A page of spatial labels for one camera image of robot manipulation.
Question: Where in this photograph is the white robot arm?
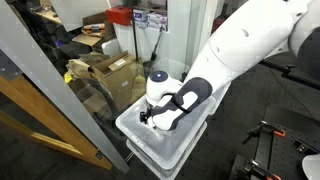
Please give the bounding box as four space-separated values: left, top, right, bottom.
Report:
139 0 319 131

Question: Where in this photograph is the orange handled clamp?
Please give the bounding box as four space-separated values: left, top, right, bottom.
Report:
242 121 286 145
232 160 282 180

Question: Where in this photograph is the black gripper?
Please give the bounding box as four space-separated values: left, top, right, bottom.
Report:
139 107 151 125

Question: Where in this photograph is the clear plastic storage bin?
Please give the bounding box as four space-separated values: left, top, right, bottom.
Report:
116 83 230 180

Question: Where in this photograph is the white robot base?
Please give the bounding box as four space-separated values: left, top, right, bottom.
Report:
302 154 320 180

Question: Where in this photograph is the open cardboard box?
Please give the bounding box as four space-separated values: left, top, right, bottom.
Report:
66 51 145 111

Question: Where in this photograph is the red box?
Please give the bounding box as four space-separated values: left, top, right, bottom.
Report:
105 6 131 26

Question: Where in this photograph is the black perforated work table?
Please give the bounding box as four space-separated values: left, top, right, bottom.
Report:
228 106 320 180

